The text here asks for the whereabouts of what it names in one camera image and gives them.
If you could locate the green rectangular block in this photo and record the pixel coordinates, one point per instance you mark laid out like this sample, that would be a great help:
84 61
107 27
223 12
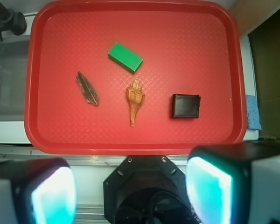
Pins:
125 57

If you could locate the stainless steel sink basin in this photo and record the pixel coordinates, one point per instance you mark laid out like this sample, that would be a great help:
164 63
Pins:
13 71

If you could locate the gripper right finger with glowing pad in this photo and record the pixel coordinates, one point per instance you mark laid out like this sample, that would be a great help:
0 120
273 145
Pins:
235 184

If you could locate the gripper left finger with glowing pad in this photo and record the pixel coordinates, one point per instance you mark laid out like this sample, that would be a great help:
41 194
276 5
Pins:
41 191

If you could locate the dark brown leather wallet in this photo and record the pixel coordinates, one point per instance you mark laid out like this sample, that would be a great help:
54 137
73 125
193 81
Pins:
185 106

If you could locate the brown wood chip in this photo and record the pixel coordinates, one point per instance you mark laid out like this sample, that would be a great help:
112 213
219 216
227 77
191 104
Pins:
87 90

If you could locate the blue sponge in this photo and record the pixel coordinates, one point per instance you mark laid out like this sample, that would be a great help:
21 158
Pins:
253 118

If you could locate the red plastic tray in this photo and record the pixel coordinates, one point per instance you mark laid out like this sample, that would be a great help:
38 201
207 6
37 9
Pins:
188 47

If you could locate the orange spiral seashell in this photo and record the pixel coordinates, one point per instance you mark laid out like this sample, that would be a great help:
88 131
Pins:
135 98

